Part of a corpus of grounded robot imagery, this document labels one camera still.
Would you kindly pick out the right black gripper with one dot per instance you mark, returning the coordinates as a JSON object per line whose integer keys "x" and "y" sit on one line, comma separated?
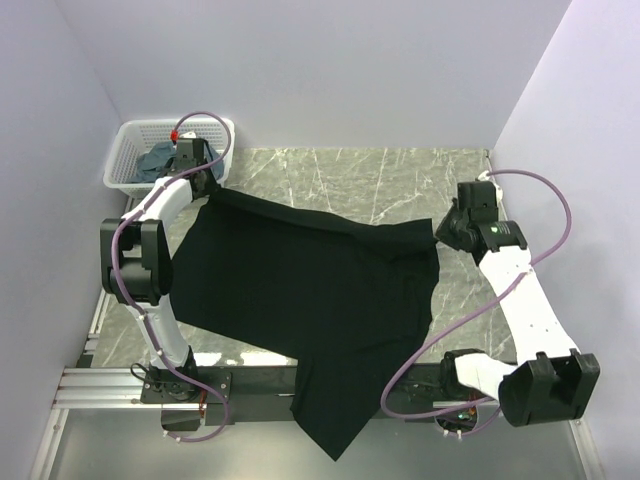
{"x": 443, "y": 231}

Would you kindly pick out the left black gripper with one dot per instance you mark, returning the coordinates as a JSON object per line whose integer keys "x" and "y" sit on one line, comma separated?
{"x": 211, "y": 185}

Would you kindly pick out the black t shirt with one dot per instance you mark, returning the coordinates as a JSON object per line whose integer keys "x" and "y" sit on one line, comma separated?
{"x": 349, "y": 302}

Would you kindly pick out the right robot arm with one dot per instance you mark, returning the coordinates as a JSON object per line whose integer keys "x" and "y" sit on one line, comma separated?
{"x": 551, "y": 379}

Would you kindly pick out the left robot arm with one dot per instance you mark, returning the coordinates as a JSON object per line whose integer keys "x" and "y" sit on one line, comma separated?
{"x": 136, "y": 267}

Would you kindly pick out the grey blue t shirt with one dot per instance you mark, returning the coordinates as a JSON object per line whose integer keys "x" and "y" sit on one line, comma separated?
{"x": 157, "y": 164}

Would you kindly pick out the white plastic laundry basket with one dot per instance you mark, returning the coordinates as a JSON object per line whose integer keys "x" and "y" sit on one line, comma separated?
{"x": 137, "y": 137}

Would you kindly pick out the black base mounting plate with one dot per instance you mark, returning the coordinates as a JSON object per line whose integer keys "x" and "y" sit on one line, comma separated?
{"x": 265, "y": 393}

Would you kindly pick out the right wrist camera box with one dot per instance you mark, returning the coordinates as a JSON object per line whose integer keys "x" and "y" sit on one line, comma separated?
{"x": 487, "y": 177}

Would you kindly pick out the aluminium rail frame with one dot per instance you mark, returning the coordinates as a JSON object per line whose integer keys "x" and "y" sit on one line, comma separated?
{"x": 97, "y": 429}

